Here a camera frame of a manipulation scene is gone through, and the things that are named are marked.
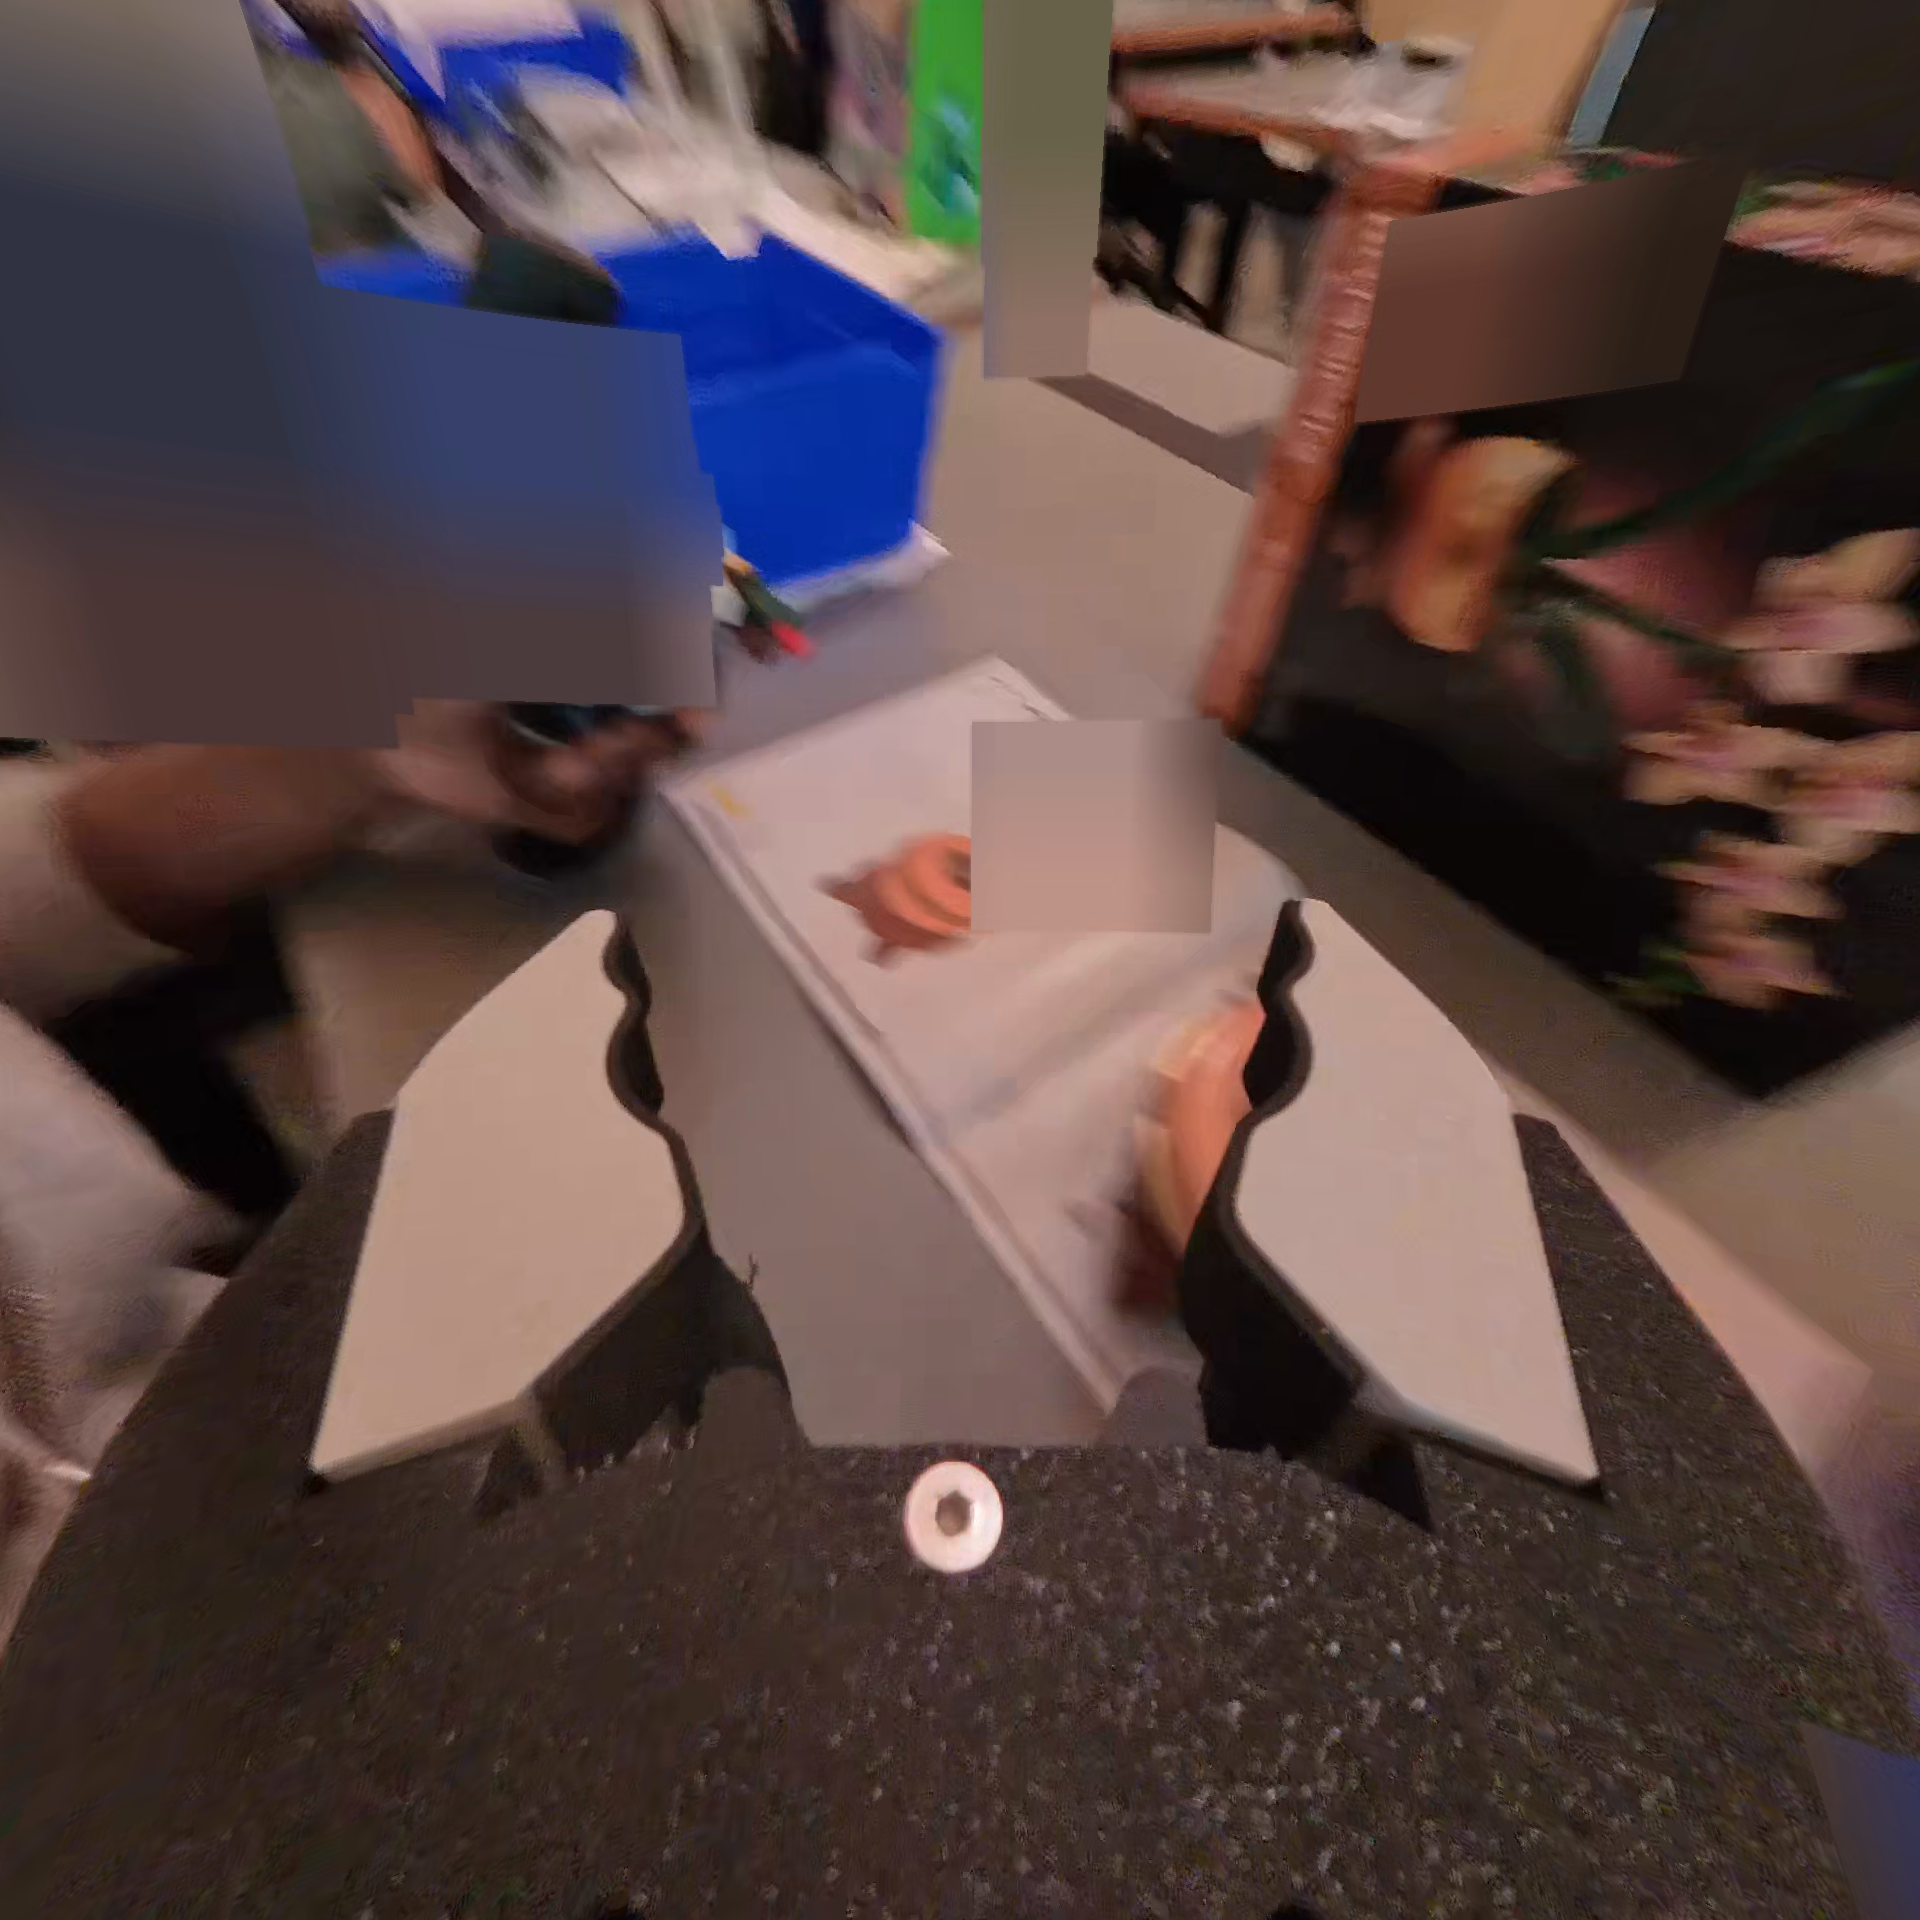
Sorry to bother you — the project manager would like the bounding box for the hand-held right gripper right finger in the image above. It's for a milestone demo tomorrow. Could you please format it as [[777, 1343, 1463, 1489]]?
[[1182, 899, 1599, 1487]]

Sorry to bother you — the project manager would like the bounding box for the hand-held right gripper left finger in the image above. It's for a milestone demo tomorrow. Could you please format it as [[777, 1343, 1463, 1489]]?
[[306, 908, 792, 1487]]

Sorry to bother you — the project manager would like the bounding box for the green yellow brick stem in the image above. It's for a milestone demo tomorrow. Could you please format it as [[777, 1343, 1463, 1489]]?
[[718, 552, 819, 662]]

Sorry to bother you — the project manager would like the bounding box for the person's left forearm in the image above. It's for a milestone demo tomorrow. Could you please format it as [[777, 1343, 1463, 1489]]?
[[47, 741, 451, 976]]

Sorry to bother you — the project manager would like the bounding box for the grey desk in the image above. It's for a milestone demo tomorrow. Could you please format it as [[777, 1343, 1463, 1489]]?
[[261, 284, 1920, 1451]]

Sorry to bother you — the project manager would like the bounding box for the building instruction booklet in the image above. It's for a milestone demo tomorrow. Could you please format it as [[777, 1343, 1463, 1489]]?
[[659, 653, 1306, 1411]]

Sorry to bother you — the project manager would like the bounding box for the orchid building set box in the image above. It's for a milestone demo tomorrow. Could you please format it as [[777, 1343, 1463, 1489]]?
[[1199, 150, 1920, 1100]]

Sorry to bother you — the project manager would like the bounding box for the white paper sheet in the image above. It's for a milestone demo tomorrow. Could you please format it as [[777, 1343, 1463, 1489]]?
[[813, 525, 958, 603]]

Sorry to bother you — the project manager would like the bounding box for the large blue plastic bin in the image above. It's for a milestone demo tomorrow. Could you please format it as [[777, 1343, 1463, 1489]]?
[[319, 224, 952, 603]]

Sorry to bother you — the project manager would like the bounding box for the wood edged office table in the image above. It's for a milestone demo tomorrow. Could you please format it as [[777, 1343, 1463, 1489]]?
[[1110, 0, 1520, 324]]

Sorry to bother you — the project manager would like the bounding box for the green building set box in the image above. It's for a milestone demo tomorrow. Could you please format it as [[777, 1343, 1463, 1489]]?
[[904, 0, 987, 242]]

